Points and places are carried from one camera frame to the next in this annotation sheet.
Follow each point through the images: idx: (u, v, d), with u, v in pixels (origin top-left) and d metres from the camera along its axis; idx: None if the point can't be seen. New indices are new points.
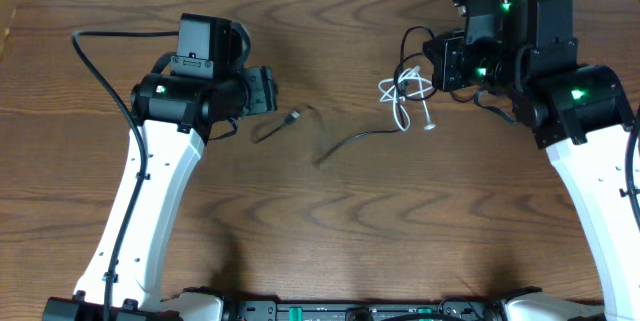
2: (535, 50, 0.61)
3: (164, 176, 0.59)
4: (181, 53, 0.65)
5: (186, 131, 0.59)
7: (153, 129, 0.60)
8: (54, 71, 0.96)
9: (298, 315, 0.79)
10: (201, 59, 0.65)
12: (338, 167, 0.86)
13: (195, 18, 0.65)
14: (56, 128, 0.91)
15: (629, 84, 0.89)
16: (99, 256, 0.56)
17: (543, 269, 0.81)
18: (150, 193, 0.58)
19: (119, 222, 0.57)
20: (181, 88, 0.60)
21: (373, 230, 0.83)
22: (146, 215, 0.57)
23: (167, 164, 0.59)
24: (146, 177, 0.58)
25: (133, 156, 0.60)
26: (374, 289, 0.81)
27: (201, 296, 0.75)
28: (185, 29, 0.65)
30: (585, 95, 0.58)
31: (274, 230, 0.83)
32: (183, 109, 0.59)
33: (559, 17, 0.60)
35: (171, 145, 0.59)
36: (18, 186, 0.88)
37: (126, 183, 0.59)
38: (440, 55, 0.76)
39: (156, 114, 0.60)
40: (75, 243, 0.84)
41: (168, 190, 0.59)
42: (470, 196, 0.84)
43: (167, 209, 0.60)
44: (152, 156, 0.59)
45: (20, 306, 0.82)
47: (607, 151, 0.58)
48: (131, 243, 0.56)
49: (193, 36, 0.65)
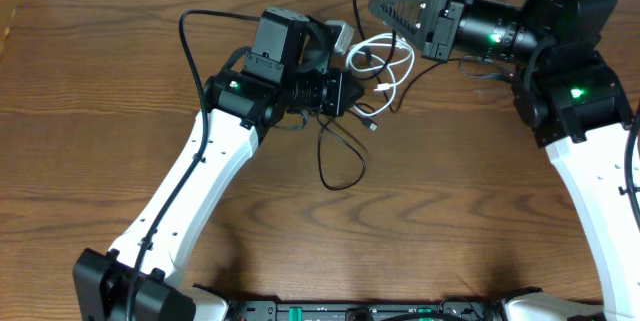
2: (554, 47, 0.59)
3: (218, 163, 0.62)
4: (255, 50, 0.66)
5: (248, 127, 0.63)
7: (220, 116, 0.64)
8: (55, 70, 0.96)
9: (298, 315, 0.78)
10: (272, 61, 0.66)
12: (333, 156, 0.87)
13: (276, 18, 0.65)
14: (57, 128, 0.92)
15: (629, 83, 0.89)
16: (140, 222, 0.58)
17: (544, 270, 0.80)
18: (201, 176, 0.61)
19: (165, 195, 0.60)
20: (249, 88, 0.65)
21: (372, 230, 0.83)
22: (193, 195, 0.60)
23: (224, 152, 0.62)
24: (202, 160, 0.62)
25: (194, 138, 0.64)
26: (374, 289, 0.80)
27: (208, 295, 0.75)
28: (264, 28, 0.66)
30: (584, 94, 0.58)
31: (274, 231, 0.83)
32: (249, 108, 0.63)
33: (596, 15, 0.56)
35: (231, 135, 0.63)
36: (19, 185, 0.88)
37: (183, 160, 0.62)
38: (441, 18, 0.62)
39: (224, 106, 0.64)
40: (74, 243, 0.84)
41: (217, 178, 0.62)
42: (470, 196, 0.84)
43: (210, 197, 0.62)
44: (212, 142, 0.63)
45: (19, 305, 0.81)
47: (606, 150, 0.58)
48: (172, 218, 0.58)
49: (271, 37, 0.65)
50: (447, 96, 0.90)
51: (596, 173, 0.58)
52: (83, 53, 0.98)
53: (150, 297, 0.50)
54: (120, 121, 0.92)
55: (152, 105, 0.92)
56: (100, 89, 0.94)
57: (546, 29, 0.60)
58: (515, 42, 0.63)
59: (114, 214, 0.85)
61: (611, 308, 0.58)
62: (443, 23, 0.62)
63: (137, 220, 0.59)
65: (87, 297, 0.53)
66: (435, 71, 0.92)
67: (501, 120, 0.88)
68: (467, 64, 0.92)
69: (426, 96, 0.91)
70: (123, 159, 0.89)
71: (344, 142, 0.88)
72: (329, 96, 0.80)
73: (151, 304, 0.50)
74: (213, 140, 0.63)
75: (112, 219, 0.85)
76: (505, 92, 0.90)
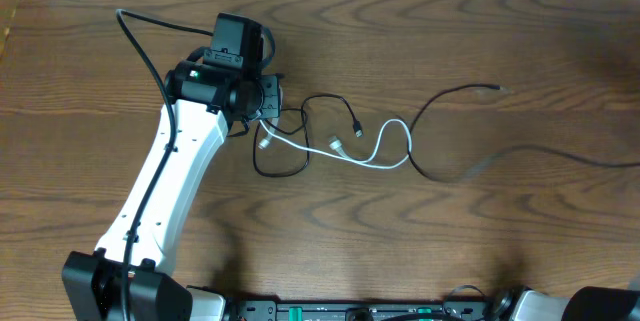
2: None
3: (189, 150, 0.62)
4: (214, 45, 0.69)
5: (214, 112, 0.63)
7: (185, 107, 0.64)
8: (56, 70, 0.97)
9: (298, 315, 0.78)
10: (232, 54, 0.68)
12: (327, 152, 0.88)
13: (231, 18, 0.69)
14: (58, 128, 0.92)
15: (627, 85, 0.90)
16: (123, 218, 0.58)
17: (544, 270, 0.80)
18: (176, 165, 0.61)
19: (144, 189, 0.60)
20: (210, 75, 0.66)
21: (372, 230, 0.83)
22: (169, 184, 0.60)
23: (195, 139, 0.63)
24: (174, 150, 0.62)
25: (163, 131, 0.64)
26: (374, 289, 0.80)
27: (206, 292, 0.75)
28: (221, 26, 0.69)
30: None
31: (274, 230, 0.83)
32: (212, 94, 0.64)
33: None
35: (198, 123, 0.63)
36: (19, 185, 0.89)
37: (155, 153, 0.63)
38: None
39: (188, 95, 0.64)
40: (74, 243, 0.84)
41: (192, 165, 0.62)
42: (470, 196, 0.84)
43: (188, 185, 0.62)
44: (182, 131, 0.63)
45: (20, 306, 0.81)
47: None
48: (153, 210, 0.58)
49: (229, 34, 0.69)
50: (447, 96, 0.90)
51: None
52: (83, 53, 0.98)
53: (144, 288, 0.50)
54: (120, 121, 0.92)
55: (152, 105, 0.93)
56: (100, 89, 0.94)
57: None
58: None
59: (114, 214, 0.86)
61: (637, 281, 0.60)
62: None
63: (119, 216, 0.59)
65: (80, 299, 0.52)
66: (434, 71, 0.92)
67: (501, 120, 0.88)
68: (467, 64, 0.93)
69: (426, 96, 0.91)
70: (123, 159, 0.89)
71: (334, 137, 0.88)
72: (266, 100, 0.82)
73: (145, 295, 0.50)
74: (182, 130, 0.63)
75: (112, 219, 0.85)
76: (505, 93, 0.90)
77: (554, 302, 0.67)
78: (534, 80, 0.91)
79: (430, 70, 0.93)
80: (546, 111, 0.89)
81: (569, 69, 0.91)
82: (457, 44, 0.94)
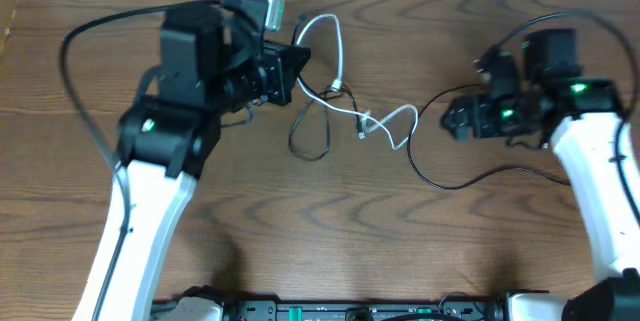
2: (545, 66, 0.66)
3: (149, 227, 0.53)
4: (165, 71, 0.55)
5: (174, 176, 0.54)
7: (139, 175, 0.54)
8: (56, 70, 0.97)
9: (298, 315, 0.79)
10: (187, 81, 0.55)
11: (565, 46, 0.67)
12: (327, 153, 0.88)
13: (176, 29, 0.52)
14: (58, 128, 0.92)
15: (626, 84, 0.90)
16: (80, 315, 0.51)
17: (544, 270, 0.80)
18: (134, 248, 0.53)
19: (101, 277, 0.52)
20: (169, 122, 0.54)
21: (372, 230, 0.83)
22: (129, 271, 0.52)
23: (154, 214, 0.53)
24: (130, 230, 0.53)
25: (116, 203, 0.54)
26: (374, 289, 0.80)
27: (201, 300, 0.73)
28: (166, 42, 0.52)
30: (585, 88, 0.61)
31: (274, 230, 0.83)
32: (170, 149, 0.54)
33: (569, 50, 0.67)
35: (154, 193, 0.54)
36: (18, 185, 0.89)
37: (109, 232, 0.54)
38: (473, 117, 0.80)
39: (145, 151, 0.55)
40: (75, 243, 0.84)
41: (156, 243, 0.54)
42: (470, 196, 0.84)
43: (153, 265, 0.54)
44: (137, 205, 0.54)
45: (20, 306, 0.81)
47: (597, 131, 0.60)
48: (114, 303, 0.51)
49: (177, 51, 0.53)
50: (447, 97, 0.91)
51: (589, 144, 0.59)
52: (83, 53, 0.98)
53: None
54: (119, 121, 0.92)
55: None
56: (100, 89, 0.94)
57: (555, 64, 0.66)
58: (518, 108, 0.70)
59: None
61: (606, 260, 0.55)
62: (475, 119, 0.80)
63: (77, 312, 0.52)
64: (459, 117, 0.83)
65: None
66: (434, 71, 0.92)
67: None
68: (467, 64, 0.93)
69: (426, 96, 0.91)
70: None
71: (335, 138, 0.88)
72: (270, 87, 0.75)
73: None
74: (136, 203, 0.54)
75: None
76: None
77: (544, 307, 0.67)
78: None
79: (429, 70, 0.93)
80: None
81: None
82: (457, 44, 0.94)
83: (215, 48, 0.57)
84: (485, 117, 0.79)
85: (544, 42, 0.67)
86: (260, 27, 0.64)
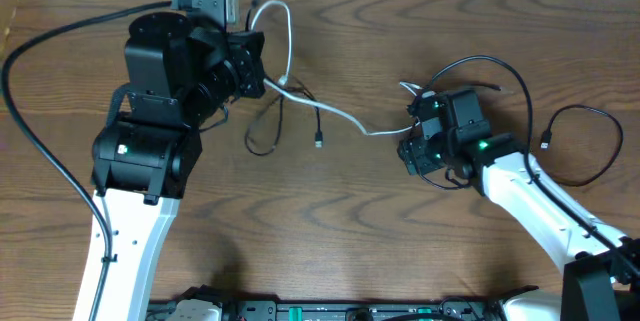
2: (458, 130, 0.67)
3: (132, 255, 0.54)
4: (135, 90, 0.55)
5: (154, 202, 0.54)
7: (119, 202, 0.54)
8: (55, 70, 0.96)
9: (298, 315, 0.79)
10: (159, 98, 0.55)
11: (472, 105, 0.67)
12: (327, 152, 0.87)
13: (141, 46, 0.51)
14: (58, 129, 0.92)
15: (625, 84, 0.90)
16: None
17: (543, 269, 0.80)
18: (119, 275, 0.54)
19: (89, 306, 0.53)
20: (144, 143, 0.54)
21: (372, 230, 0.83)
22: (115, 298, 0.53)
23: (135, 242, 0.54)
24: (113, 259, 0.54)
25: (98, 232, 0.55)
26: (374, 289, 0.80)
27: (199, 301, 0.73)
28: (132, 60, 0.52)
30: (490, 145, 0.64)
31: (274, 230, 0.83)
32: (150, 170, 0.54)
33: (474, 108, 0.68)
35: (135, 220, 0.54)
36: (16, 185, 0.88)
37: (93, 261, 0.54)
38: (415, 157, 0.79)
39: (123, 173, 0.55)
40: (76, 243, 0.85)
41: (140, 269, 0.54)
42: (470, 196, 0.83)
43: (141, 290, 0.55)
44: (118, 233, 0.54)
45: (22, 306, 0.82)
47: (506, 163, 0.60)
48: None
49: (145, 68, 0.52)
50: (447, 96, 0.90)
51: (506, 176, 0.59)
52: (83, 53, 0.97)
53: None
54: None
55: None
56: (100, 90, 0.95)
57: (467, 124, 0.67)
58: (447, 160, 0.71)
59: None
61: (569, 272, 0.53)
62: (416, 158, 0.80)
63: None
64: (405, 154, 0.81)
65: None
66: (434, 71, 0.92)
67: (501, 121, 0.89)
68: (467, 63, 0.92)
69: None
70: None
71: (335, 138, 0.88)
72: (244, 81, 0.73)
73: None
74: (117, 230, 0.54)
75: None
76: (506, 92, 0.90)
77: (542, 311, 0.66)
78: (534, 79, 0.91)
79: (429, 70, 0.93)
80: (547, 111, 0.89)
81: (569, 69, 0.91)
82: (457, 44, 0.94)
83: (184, 60, 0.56)
84: (425, 156, 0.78)
85: (451, 105, 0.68)
86: (219, 22, 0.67)
